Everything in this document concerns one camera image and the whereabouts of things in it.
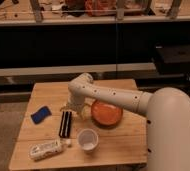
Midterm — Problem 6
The black box on right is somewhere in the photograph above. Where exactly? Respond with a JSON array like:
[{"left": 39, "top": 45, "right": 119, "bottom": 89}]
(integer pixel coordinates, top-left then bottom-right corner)
[{"left": 154, "top": 45, "right": 190, "bottom": 74}]

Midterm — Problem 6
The orange plate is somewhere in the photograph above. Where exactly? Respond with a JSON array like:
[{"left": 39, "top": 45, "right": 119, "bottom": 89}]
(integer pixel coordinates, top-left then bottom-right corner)
[{"left": 91, "top": 100, "right": 123, "bottom": 126}]

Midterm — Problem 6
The wooden table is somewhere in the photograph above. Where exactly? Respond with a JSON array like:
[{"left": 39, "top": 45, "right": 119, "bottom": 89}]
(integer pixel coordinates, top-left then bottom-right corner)
[{"left": 9, "top": 82, "right": 146, "bottom": 171}]

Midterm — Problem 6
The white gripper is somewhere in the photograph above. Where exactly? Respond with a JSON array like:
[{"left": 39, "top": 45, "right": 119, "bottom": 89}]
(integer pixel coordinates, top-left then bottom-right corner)
[{"left": 60, "top": 96, "right": 89, "bottom": 119}]

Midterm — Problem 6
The black whiteboard eraser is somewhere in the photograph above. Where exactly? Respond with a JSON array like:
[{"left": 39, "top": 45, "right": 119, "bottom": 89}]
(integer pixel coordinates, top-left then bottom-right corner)
[{"left": 59, "top": 111, "right": 72, "bottom": 138}]

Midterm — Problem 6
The white plastic bottle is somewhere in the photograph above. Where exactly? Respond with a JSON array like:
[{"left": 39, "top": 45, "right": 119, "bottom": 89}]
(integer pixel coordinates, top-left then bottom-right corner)
[{"left": 29, "top": 139, "right": 72, "bottom": 161}]

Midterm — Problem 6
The white paper cup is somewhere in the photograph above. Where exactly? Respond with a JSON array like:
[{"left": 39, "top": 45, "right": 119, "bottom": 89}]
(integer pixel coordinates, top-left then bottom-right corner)
[{"left": 77, "top": 129, "right": 99, "bottom": 153}]

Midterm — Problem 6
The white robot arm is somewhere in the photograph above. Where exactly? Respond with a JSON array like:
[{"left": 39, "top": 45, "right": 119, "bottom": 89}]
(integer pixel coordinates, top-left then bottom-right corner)
[{"left": 65, "top": 73, "right": 190, "bottom": 171}]

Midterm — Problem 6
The blue sponge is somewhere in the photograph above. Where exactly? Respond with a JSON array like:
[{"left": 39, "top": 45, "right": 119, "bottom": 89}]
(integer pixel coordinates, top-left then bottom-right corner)
[{"left": 31, "top": 106, "right": 51, "bottom": 124}]

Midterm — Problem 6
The long metal shelf rail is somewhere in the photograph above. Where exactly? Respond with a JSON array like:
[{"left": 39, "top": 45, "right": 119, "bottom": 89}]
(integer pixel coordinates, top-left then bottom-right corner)
[{"left": 0, "top": 63, "right": 156, "bottom": 77}]

